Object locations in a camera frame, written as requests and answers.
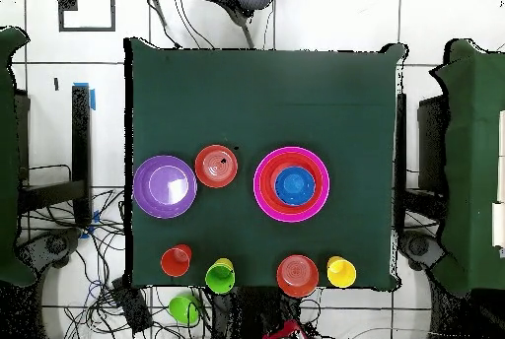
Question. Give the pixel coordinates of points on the blue tape strip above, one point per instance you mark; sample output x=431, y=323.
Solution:
x=92, y=100

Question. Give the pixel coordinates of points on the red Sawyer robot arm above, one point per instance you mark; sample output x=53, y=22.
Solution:
x=286, y=333

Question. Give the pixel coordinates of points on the large pink plastic bowl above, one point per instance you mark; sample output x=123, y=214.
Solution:
x=258, y=197

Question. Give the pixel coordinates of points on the black metal frame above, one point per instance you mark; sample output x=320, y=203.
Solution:
x=81, y=138

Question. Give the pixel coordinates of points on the large orange plastic bowl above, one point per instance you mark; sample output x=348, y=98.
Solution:
x=268, y=193

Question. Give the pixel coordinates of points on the small orange plastic bowl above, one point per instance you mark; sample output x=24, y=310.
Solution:
x=298, y=278
x=209, y=175

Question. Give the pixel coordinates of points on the black power strip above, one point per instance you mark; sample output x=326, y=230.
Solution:
x=132, y=307

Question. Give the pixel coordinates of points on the black stand base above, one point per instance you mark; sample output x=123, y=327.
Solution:
x=418, y=246
x=55, y=245

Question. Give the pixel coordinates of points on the light orange plastic cup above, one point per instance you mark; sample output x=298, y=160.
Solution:
x=332, y=259

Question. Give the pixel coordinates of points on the dark green tablecloth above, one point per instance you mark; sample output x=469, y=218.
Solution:
x=221, y=90
x=8, y=157
x=473, y=157

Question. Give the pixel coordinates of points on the green round object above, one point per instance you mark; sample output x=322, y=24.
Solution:
x=181, y=307

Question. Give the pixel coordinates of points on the purple plastic bowl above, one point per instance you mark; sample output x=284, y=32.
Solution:
x=144, y=197

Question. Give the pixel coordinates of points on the blue plastic bowl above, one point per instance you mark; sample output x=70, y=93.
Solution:
x=295, y=186

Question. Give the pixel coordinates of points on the yellow plastic cup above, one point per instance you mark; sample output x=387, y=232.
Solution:
x=342, y=274
x=225, y=262

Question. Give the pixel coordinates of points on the green plastic cup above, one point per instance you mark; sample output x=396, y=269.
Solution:
x=219, y=278

